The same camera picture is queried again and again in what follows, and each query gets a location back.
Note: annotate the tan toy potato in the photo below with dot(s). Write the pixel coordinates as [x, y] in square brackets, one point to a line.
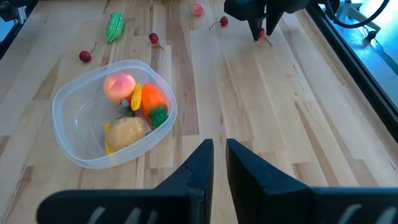
[126, 133]

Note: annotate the yellow toy fruit piece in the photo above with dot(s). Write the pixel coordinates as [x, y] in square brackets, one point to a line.
[136, 98]

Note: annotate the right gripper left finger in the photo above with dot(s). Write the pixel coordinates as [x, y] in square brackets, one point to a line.
[174, 205]

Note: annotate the green toy pea pod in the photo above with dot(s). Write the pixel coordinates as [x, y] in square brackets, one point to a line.
[115, 26]

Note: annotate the orange toy carrot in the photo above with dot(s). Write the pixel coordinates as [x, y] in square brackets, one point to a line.
[152, 99]

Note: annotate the black office chair white base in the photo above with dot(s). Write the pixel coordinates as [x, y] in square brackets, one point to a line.
[371, 35]

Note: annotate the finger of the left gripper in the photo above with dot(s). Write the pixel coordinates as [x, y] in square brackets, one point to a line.
[257, 28]
[273, 21]

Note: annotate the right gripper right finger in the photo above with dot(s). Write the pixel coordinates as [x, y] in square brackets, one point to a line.
[270, 202]

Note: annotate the pink toy peach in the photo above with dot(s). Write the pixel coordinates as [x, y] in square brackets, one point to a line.
[119, 87]

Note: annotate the red toy cherry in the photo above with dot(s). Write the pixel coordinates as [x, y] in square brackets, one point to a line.
[261, 33]
[153, 38]
[224, 21]
[85, 56]

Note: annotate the small pink toy fruit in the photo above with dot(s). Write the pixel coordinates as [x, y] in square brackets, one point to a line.
[198, 8]

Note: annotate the clear plastic tupperware container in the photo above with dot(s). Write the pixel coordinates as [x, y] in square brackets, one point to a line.
[77, 124]

